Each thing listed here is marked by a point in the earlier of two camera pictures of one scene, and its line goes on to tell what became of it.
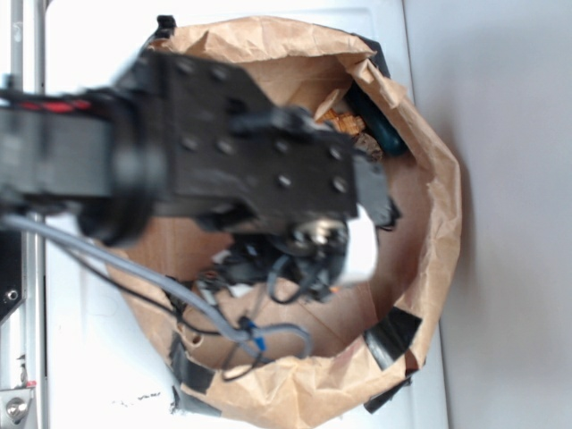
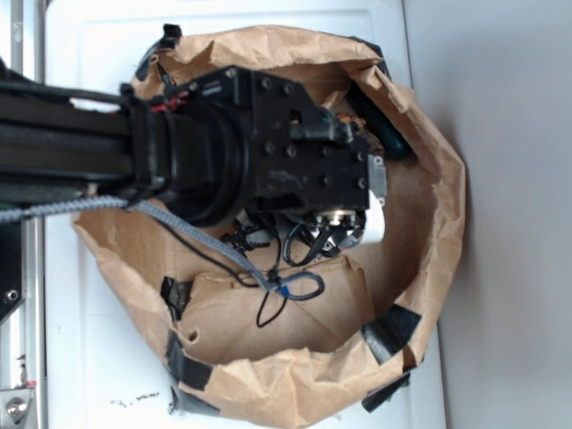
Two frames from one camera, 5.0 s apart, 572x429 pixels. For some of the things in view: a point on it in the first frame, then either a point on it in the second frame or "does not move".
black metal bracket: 12,271 does not move
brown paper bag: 244,352 does not move
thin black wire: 237,335 → 273,299
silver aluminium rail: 22,330 does not move
